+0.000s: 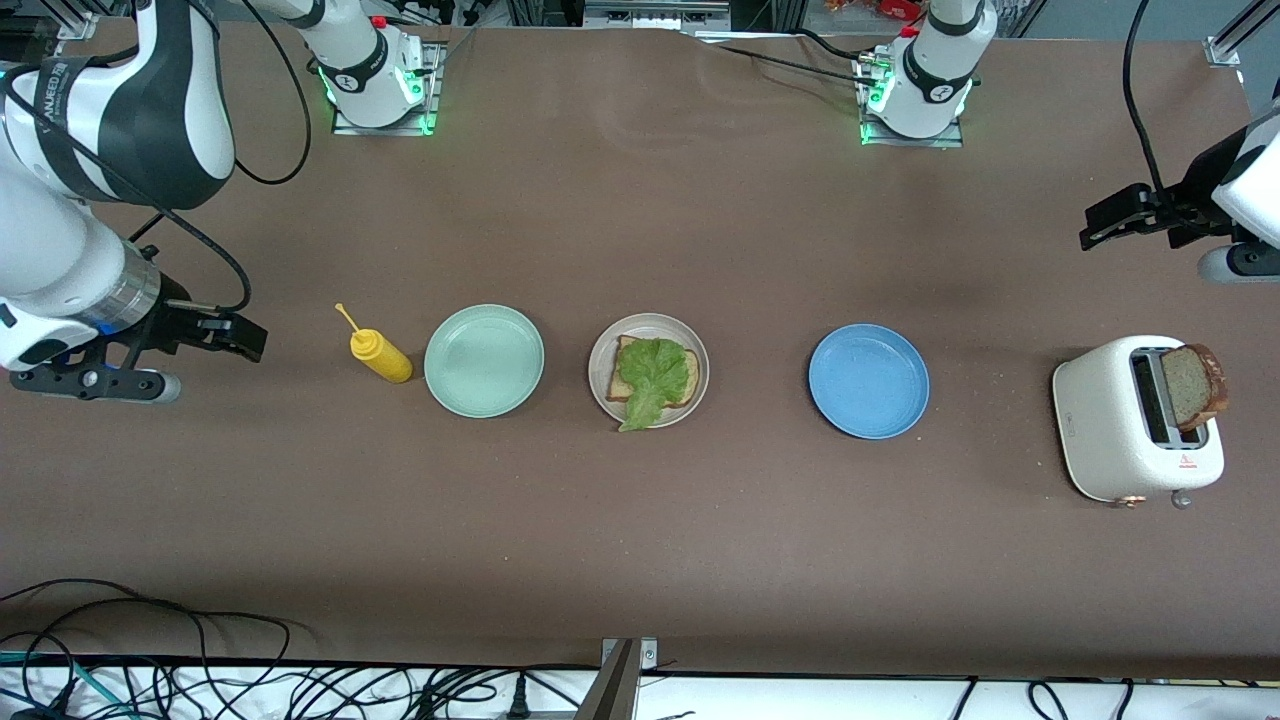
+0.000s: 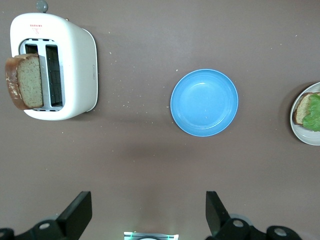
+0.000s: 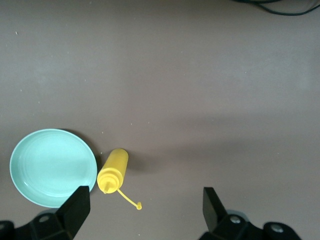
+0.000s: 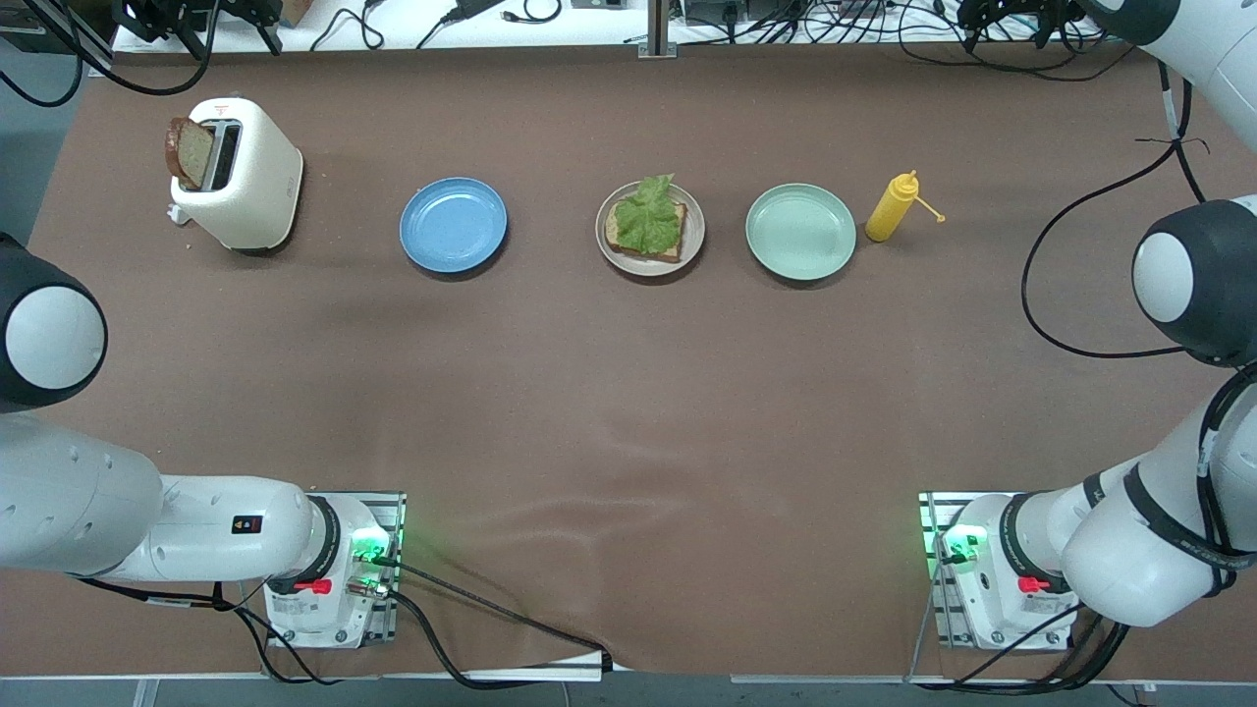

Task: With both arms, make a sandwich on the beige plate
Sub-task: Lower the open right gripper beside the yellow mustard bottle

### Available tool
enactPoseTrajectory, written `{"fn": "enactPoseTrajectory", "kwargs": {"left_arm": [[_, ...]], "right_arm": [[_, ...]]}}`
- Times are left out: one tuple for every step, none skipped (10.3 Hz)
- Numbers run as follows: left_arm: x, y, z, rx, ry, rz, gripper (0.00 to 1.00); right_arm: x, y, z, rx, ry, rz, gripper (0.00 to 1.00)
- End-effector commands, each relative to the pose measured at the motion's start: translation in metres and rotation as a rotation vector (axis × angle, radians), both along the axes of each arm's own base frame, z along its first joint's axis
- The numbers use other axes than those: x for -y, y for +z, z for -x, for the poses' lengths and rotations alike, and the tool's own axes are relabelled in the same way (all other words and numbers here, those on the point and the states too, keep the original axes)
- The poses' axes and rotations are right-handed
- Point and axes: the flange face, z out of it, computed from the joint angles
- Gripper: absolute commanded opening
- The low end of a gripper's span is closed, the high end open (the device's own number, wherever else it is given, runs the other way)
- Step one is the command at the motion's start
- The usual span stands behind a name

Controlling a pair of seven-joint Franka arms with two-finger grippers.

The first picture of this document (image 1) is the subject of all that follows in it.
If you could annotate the mint green plate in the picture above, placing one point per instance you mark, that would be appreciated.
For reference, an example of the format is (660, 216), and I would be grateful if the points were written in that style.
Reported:
(484, 361)

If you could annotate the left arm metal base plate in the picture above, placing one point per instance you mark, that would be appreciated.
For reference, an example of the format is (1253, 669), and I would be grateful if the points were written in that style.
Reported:
(950, 140)

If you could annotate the black power plug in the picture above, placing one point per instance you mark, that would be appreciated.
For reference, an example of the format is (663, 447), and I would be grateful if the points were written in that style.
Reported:
(519, 700)

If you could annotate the white two-slot toaster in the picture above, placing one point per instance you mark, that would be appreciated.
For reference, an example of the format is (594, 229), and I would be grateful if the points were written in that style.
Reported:
(1100, 430)

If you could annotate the metal table clamp bracket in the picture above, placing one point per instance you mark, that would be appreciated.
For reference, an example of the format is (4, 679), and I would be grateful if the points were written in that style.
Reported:
(620, 680)

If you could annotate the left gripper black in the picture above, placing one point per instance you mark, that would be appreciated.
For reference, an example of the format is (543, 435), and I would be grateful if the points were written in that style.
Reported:
(1191, 201)

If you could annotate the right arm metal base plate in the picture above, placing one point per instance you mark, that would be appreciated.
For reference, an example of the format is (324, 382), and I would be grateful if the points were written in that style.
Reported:
(345, 125)

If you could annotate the brown bread slice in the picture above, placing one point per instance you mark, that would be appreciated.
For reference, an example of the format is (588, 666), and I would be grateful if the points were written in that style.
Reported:
(1190, 390)
(625, 385)

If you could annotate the beige plate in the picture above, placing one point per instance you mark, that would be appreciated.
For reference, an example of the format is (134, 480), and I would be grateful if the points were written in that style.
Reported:
(600, 370)

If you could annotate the green lettuce leaf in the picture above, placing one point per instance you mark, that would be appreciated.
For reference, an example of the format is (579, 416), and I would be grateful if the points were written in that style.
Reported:
(655, 375)

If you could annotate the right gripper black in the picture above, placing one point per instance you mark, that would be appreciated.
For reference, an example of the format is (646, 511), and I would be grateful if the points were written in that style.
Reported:
(174, 327)

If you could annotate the aluminium frame profile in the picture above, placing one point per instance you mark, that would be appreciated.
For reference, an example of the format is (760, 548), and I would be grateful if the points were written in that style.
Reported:
(1235, 40)

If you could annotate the blue plate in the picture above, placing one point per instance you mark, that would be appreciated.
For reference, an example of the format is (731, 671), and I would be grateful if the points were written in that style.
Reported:
(868, 381)

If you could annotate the yellow mustard squeeze bottle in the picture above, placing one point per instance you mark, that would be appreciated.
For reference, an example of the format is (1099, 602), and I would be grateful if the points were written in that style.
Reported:
(385, 360)

